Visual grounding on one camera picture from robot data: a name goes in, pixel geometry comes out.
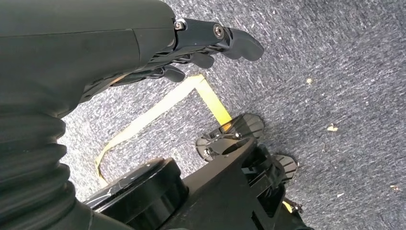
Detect yellow floor tape outline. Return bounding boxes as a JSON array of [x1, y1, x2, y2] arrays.
[[94, 74, 294, 214]]

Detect black caster wheel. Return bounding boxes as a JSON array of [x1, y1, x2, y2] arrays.
[[195, 113, 265, 162], [272, 154, 299, 185]]

